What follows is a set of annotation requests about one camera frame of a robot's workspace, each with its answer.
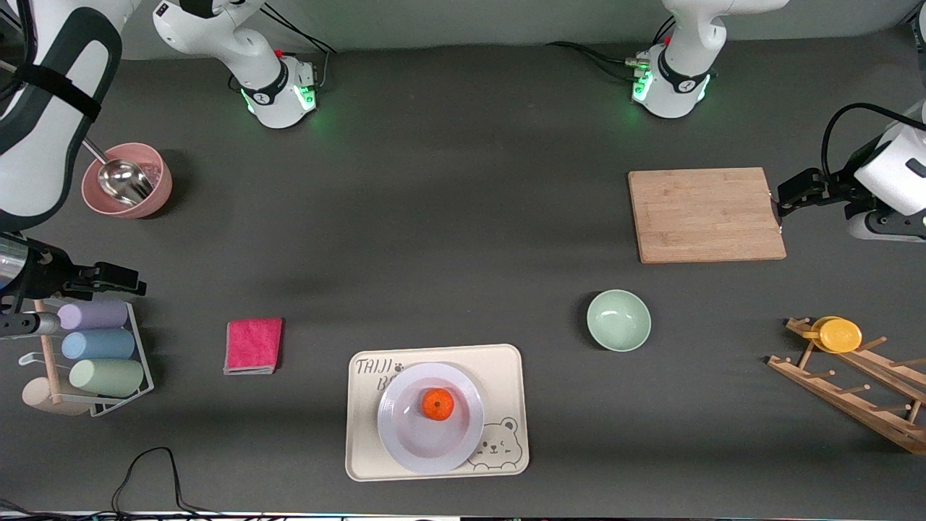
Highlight beige cup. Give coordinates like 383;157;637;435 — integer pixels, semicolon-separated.
22;378;91;417

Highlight wooden mug rack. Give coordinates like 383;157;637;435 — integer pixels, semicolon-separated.
767;317;926;457

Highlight black table edge cable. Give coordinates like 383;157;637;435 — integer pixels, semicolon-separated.
112;447;218;516

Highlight orange fruit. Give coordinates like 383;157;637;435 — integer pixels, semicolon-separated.
422;389;456;422

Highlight pink folded cloth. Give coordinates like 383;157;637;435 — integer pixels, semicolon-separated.
223;318;284;376

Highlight bamboo cutting board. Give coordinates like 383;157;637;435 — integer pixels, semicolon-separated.
628;167;787;264

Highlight black right base cables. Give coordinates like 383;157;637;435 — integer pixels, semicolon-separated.
260;0;339;91

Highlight black left base cables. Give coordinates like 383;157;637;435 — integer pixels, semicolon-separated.
546;41;648;82

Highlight green cup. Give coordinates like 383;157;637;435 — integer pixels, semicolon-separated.
69;358;145;397

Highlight black base cables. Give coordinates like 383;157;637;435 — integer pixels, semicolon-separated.
546;41;648;82
260;0;339;91

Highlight white round plate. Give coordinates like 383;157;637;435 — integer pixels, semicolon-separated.
376;361;485;475

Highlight wooden rack rod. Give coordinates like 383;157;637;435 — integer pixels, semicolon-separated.
33;297;62;404

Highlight pink bowl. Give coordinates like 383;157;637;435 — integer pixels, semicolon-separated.
81;143;173;219

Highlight cream bear print tray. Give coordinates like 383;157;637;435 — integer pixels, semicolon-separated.
345;344;530;482

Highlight white wire cup rack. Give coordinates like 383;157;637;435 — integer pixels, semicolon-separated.
10;297;155;418

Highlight blue cup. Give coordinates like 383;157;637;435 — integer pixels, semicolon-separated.
61;329;136;361

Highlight purple cup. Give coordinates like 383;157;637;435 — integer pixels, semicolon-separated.
56;300;129;331

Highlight yellow cup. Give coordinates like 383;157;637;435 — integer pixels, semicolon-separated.
802;316;863;354

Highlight metal scoop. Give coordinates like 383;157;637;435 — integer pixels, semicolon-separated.
82;139;155;207

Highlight pale green bowl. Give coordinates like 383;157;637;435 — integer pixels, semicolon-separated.
586;289;652;353

